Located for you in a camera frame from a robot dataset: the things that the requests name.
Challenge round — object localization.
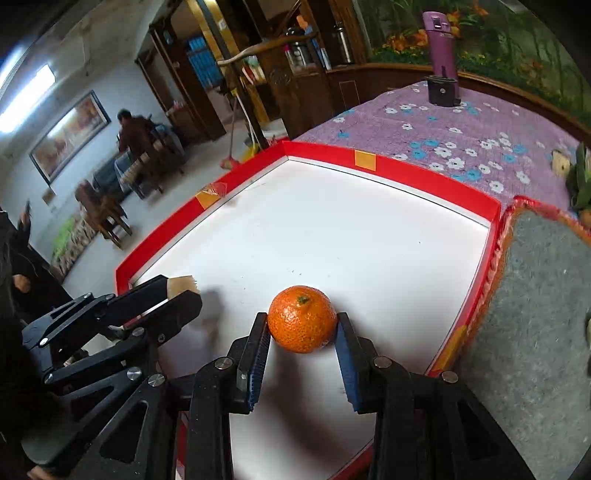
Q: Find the beige sugarcane chunk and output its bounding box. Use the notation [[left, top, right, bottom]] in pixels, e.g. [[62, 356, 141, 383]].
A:
[[166, 275, 199, 300]]

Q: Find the orange mandarin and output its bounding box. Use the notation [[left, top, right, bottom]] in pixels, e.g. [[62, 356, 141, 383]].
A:
[[267, 285, 338, 354]]

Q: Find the green leafy bok choy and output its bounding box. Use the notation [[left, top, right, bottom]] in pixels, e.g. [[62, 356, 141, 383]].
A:
[[566, 142, 591, 211]]

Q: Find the wooden chair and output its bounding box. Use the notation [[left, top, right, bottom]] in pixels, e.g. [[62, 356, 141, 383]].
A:
[[74, 180, 132, 249]]

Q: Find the red rimmed white tray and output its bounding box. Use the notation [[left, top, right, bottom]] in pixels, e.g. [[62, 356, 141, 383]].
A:
[[115, 142, 502, 479]]

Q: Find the red broom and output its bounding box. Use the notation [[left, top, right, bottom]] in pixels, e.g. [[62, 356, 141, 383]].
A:
[[221, 95, 239, 171]]

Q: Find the seated person in background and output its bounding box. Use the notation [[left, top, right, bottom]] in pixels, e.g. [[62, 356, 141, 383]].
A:
[[117, 109, 157, 199]]

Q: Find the grey felt mat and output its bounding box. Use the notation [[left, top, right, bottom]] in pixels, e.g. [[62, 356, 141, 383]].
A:
[[456, 210, 590, 479]]

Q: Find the yellow dustpan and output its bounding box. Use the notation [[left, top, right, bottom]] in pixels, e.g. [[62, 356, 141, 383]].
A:
[[238, 98, 260, 163]]

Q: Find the framed landscape painting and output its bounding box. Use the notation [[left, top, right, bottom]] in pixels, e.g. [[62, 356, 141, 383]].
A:
[[29, 90, 111, 185]]

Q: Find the ceiling fluorescent light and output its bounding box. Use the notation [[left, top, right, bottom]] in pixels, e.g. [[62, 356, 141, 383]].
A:
[[0, 64, 55, 134]]

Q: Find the purple floral tablecloth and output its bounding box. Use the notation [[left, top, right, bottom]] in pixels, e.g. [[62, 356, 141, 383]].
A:
[[299, 82, 579, 211]]

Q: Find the black bottle base holder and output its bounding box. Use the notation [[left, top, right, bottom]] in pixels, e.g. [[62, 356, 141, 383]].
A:
[[426, 75, 461, 107]]

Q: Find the purple thermos bottle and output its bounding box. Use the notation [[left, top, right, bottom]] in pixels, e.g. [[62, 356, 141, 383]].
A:
[[422, 11, 458, 79]]

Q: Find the floral mural glass panel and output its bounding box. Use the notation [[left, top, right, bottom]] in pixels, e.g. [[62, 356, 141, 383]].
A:
[[353, 0, 590, 125]]

